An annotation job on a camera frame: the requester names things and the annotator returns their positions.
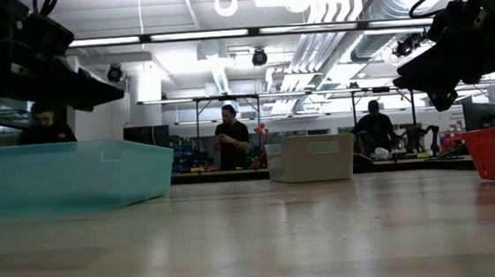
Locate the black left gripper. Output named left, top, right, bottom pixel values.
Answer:
left=0, top=34, right=127, bottom=120

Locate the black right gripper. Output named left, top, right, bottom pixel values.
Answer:
left=387, top=16, right=495, bottom=117

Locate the black round ceiling speaker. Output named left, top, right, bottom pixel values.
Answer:
left=251, top=47, right=269, bottom=67
left=105, top=63, right=124, bottom=84

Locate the black ceiling spotlight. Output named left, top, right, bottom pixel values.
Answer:
left=391, top=30, right=431, bottom=60

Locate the black monitor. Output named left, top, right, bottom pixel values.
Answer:
left=462, top=100, right=495, bottom=132

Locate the person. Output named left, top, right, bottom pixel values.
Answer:
left=349, top=98, right=399, bottom=161
left=208, top=102, right=253, bottom=173
left=13, top=98, right=79, bottom=147

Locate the red background object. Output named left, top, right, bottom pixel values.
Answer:
left=439, top=134, right=469, bottom=156

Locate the teal translucent plastic tray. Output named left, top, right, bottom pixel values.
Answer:
left=0, top=133, right=178, bottom=219

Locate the black beam with light strips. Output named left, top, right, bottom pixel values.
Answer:
left=66, top=10, right=437, bottom=56

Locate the grey plastic bin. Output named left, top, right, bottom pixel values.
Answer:
left=264, top=130, right=359, bottom=187

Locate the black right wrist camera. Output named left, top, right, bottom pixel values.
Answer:
left=424, top=0, right=487, bottom=45

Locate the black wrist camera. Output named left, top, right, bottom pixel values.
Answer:
left=14, top=9, right=78, bottom=63
left=424, top=0, right=487, bottom=45

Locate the silver ventilation duct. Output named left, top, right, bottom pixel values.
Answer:
left=345, top=0, right=446, bottom=64

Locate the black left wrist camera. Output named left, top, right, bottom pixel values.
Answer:
left=14, top=9, right=78, bottom=63

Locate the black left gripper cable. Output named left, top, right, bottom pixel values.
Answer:
left=31, top=0, right=62, bottom=19

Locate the black background rig frame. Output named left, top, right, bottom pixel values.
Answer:
left=137, top=78, right=430, bottom=165

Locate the black metal table frame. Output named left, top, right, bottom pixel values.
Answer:
left=169, top=150, right=476, bottom=194

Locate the white ring light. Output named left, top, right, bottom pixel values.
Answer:
left=213, top=0, right=241, bottom=19

